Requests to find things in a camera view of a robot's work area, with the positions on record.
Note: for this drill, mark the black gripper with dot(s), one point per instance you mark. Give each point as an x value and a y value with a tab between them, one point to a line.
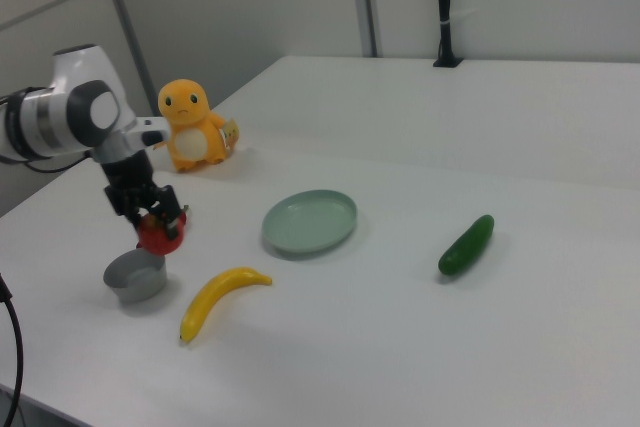
132	179

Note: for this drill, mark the red apple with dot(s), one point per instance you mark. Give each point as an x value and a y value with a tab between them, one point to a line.
159	241

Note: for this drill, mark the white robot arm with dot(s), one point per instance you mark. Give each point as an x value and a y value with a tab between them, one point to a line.
65	107

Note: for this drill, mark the grey bowl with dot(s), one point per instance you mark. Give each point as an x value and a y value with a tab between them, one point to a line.
134	279

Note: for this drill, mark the yellow banana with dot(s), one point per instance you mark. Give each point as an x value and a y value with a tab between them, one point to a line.
215	299

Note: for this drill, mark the orange plush dinosaur toy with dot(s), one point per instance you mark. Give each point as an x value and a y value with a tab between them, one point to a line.
192	132

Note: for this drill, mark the light green plate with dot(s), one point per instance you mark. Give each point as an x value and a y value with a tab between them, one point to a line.
310	221

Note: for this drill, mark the green cucumber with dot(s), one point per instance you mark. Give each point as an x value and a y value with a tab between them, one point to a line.
467	246

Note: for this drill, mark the grey partition post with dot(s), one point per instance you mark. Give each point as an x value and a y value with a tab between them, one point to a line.
367	2

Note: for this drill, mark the black camera stand pole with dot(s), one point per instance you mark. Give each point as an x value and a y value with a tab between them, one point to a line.
445	12

